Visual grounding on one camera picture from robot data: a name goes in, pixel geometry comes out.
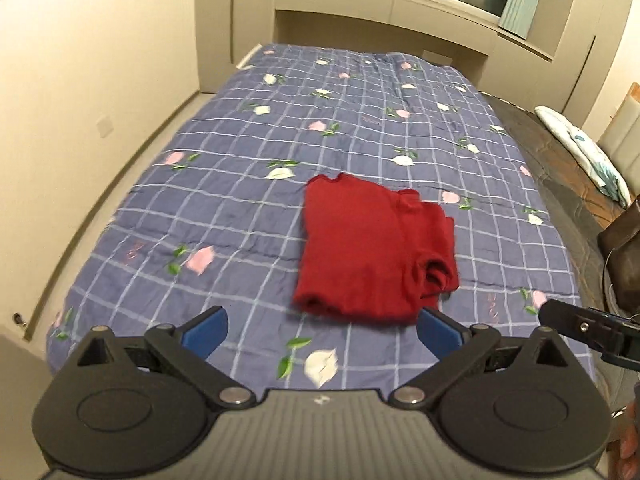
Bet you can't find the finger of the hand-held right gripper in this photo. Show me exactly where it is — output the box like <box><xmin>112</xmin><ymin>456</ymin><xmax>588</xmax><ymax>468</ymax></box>
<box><xmin>537</xmin><ymin>300</ymin><xmax>640</xmax><ymax>372</ymax></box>

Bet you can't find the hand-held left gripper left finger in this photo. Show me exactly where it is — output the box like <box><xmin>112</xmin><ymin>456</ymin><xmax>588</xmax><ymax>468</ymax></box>
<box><xmin>67</xmin><ymin>306</ymin><xmax>258</xmax><ymax>411</ymax></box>

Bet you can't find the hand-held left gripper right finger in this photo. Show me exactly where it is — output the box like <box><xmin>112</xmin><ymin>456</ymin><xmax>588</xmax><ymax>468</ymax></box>
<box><xmin>389</xmin><ymin>307</ymin><xmax>581</xmax><ymax>410</ymax></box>

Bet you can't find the red long-sleeved sweater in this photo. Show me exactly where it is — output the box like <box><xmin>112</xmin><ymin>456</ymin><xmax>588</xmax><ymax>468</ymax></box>
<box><xmin>292</xmin><ymin>172</ymin><xmax>461</xmax><ymax>324</ymax></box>

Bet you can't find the brown leather bag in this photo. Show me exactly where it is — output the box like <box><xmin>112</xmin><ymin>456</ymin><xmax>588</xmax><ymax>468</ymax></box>
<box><xmin>597</xmin><ymin>195</ymin><xmax>640</xmax><ymax>313</ymax></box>

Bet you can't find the blue checked floral quilt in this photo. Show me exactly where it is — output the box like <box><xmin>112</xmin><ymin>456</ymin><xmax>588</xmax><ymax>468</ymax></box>
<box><xmin>46</xmin><ymin>42</ymin><xmax>598</xmax><ymax>401</ymax></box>

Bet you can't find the dark patterned mattress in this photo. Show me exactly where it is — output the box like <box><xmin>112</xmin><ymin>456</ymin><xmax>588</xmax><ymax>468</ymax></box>
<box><xmin>480</xmin><ymin>90</ymin><xmax>640</xmax><ymax>411</ymax></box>

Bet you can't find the white floral pillow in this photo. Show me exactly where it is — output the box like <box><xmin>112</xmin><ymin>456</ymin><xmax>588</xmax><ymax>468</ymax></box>
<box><xmin>534</xmin><ymin>105</ymin><xmax>632</xmax><ymax>209</ymax></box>

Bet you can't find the beige built-in cabinet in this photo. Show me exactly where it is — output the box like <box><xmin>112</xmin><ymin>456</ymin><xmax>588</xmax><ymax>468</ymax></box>
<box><xmin>192</xmin><ymin>0</ymin><xmax>640</xmax><ymax>131</ymax></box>

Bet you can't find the white cable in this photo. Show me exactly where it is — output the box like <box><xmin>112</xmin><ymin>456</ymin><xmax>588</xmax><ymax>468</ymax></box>
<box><xmin>603</xmin><ymin>252</ymin><xmax>617</xmax><ymax>311</ymax></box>

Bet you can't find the padded headboard with wooden frame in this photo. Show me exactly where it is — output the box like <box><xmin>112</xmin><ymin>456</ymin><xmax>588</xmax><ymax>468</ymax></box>
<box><xmin>599</xmin><ymin>82</ymin><xmax>640</xmax><ymax>201</ymax></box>

